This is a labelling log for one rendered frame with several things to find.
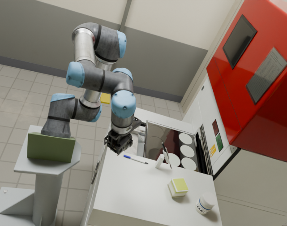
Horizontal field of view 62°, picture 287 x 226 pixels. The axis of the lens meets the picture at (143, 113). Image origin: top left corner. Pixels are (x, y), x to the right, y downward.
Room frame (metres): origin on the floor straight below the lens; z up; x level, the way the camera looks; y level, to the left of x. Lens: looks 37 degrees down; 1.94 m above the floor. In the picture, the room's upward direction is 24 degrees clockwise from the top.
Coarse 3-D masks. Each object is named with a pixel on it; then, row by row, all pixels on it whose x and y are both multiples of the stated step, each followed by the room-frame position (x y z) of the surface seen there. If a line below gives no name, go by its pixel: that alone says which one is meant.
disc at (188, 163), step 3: (183, 159) 1.10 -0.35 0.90; (186, 159) 1.11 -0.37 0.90; (189, 159) 1.12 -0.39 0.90; (183, 162) 1.07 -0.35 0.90; (186, 162) 1.09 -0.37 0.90; (189, 162) 1.10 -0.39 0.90; (192, 162) 1.11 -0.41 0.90; (183, 165) 1.05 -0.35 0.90; (186, 165) 1.06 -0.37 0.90; (189, 165) 1.07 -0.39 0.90; (192, 165) 1.08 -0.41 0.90; (195, 165) 1.09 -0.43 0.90; (186, 168) 1.04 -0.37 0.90; (189, 168) 1.05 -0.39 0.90; (192, 168) 1.06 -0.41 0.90; (195, 168) 1.07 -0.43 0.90
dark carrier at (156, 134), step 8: (152, 128) 1.26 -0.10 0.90; (160, 128) 1.29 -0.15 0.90; (168, 128) 1.33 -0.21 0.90; (152, 136) 1.18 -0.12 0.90; (160, 136) 1.21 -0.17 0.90; (168, 136) 1.25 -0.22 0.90; (176, 136) 1.28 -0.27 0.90; (192, 136) 1.35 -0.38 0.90; (152, 144) 1.11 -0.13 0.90; (160, 144) 1.14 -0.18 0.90; (168, 144) 1.17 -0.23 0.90; (176, 144) 1.20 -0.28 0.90; (184, 144) 1.24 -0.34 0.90; (192, 144) 1.27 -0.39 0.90; (152, 152) 1.05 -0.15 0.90; (160, 152) 1.07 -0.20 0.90; (168, 152) 1.10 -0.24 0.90; (176, 152) 1.13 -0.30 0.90; (184, 168) 1.03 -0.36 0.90
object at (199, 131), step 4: (200, 128) 1.42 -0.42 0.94; (196, 132) 1.42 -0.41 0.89; (200, 132) 1.38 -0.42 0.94; (196, 136) 1.41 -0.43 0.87; (200, 136) 1.34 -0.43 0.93; (196, 140) 1.36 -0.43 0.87; (200, 140) 1.31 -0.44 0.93; (196, 144) 1.33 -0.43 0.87; (196, 148) 1.29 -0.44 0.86; (204, 148) 1.23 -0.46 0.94; (196, 152) 1.26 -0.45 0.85; (204, 152) 1.19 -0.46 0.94; (200, 156) 1.22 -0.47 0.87; (204, 156) 1.16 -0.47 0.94; (200, 160) 1.19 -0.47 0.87; (204, 160) 1.14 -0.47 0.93; (200, 164) 1.15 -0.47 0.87; (204, 164) 1.11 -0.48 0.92; (200, 168) 1.12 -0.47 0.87; (208, 168) 1.07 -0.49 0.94; (208, 172) 1.04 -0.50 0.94
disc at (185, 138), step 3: (180, 135) 1.31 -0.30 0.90; (183, 135) 1.32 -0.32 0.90; (186, 135) 1.33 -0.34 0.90; (180, 138) 1.28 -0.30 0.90; (183, 138) 1.29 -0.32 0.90; (186, 138) 1.30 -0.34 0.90; (189, 138) 1.32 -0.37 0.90; (183, 141) 1.26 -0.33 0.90; (186, 141) 1.27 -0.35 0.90; (189, 141) 1.29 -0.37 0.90
